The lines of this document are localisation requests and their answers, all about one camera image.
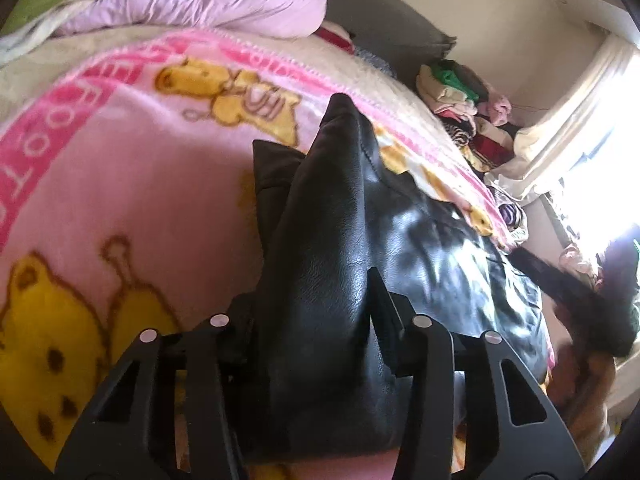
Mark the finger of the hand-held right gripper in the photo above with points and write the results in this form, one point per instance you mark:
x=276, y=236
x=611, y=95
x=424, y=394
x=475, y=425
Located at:
x=575, y=300

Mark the colourful clutter on windowsill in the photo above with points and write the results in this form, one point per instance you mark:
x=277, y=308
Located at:
x=575, y=262

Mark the grey headboard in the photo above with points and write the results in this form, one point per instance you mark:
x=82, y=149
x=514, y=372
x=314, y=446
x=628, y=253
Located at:
x=390, y=5

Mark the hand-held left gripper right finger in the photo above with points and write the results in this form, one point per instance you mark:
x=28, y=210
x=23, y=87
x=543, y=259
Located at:
x=382, y=310

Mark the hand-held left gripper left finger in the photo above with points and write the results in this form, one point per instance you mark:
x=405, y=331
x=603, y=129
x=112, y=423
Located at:
x=240, y=330

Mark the bright window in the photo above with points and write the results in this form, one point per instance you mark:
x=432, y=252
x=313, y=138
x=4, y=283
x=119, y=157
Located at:
x=605, y=175

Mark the pile of folded clothes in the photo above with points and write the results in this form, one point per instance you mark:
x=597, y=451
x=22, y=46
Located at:
x=465, y=110

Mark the purple and white crumpled clothes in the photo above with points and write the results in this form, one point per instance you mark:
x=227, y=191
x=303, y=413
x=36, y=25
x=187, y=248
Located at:
x=510, y=215

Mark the pink bear printed blanket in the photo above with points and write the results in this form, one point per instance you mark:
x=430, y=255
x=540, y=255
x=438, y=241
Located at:
x=150, y=185

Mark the person's right hand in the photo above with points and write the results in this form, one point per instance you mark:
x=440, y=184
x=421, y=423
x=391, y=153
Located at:
x=585, y=375

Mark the black leather jacket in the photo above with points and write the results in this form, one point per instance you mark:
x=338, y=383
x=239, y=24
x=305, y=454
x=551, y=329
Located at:
x=330, y=240

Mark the grey patterned cloth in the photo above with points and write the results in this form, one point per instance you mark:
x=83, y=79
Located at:
x=375, y=62

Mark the cream and green quilt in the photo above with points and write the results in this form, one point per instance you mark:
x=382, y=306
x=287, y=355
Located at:
x=45, y=10

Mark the cream fleece bedspread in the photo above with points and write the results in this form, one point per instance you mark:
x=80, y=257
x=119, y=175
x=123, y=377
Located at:
x=385, y=87

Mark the red pillow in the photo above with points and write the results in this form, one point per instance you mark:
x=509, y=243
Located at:
x=334, y=36

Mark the white curtain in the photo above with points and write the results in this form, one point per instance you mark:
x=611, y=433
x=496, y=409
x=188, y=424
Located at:
x=565, y=120

